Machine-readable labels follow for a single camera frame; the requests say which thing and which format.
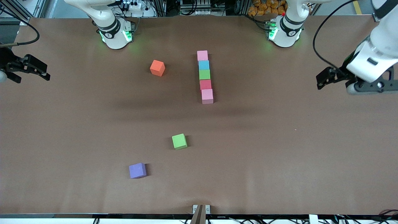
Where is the orange foam cube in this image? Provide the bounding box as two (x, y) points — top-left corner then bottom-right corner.
(150, 60), (166, 77)

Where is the grey metal clamp bracket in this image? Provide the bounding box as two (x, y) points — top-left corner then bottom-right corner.
(190, 204), (211, 224)

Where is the base connector box green light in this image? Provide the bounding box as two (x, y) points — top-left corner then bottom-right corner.
(123, 21), (135, 42)
(266, 20), (278, 41)

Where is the brown paper table cover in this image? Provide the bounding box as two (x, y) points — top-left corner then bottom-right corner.
(0, 16), (398, 215)

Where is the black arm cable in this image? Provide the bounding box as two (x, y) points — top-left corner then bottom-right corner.
(313, 0), (358, 70)
(0, 8), (40, 47)

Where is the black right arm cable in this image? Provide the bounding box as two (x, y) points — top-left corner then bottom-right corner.
(0, 8), (40, 47)

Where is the purple foam cube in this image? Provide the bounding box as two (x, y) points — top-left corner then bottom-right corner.
(129, 163), (147, 179)

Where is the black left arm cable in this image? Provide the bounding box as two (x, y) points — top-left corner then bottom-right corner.
(313, 0), (358, 70)

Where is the tangled cable bundle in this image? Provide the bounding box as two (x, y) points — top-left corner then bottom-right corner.
(334, 209), (398, 224)

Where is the orange netted bag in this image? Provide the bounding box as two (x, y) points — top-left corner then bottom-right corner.
(248, 0), (288, 16)

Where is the black equipment rack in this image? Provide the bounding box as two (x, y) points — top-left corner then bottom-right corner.
(180, 0), (226, 16)

